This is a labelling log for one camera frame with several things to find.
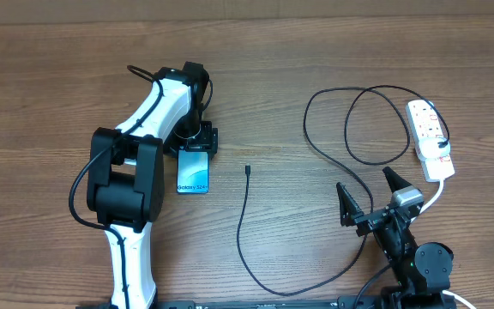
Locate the white power strip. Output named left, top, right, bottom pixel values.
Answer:
left=406, top=100, right=455, bottom=182

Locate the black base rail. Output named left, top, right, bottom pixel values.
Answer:
left=75, top=296, right=385, bottom=309

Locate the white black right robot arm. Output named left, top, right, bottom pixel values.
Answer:
left=336, top=167, right=456, bottom=309

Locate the white charger adapter plug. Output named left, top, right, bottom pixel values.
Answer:
left=418, top=137, right=451, bottom=161

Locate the blue Galaxy smartphone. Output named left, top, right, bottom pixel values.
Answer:
left=177, top=150, right=209, bottom=194

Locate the white power strip cord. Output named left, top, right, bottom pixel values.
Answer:
left=409, top=179, right=478, bottom=309

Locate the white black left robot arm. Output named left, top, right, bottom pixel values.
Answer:
left=69, top=62, right=218, bottom=308

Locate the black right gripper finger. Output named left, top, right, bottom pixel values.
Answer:
left=383, top=167, right=412, bottom=193
left=336, top=183, right=364, bottom=227

